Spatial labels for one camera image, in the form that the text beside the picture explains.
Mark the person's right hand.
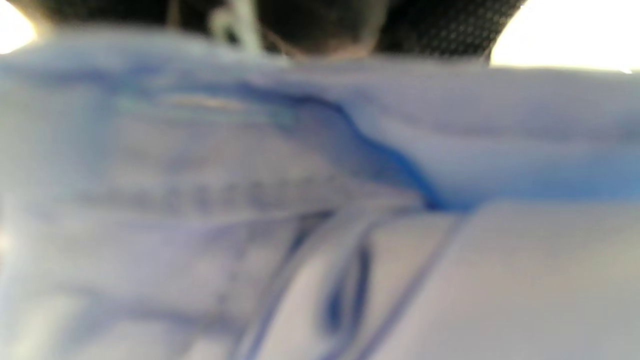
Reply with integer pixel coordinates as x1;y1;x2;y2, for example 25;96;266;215
255;0;391;58

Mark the light blue long-sleeve shirt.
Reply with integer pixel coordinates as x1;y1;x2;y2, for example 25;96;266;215
0;25;640;360

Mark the black mesh office chair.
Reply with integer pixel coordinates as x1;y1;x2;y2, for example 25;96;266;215
390;0;526;56

